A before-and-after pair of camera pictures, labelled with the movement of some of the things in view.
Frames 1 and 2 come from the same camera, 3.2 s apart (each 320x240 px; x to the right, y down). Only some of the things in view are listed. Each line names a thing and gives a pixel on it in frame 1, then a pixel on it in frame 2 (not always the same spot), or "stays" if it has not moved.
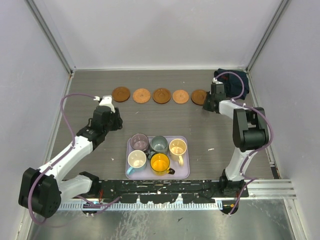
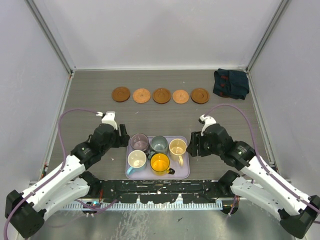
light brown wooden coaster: (141, 95) stays
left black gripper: (117, 120) → (122, 140)
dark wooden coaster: (162, 95) stays
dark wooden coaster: (121, 94) stays
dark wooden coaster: (198, 96) stays
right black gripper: (205, 106) → (195, 138)
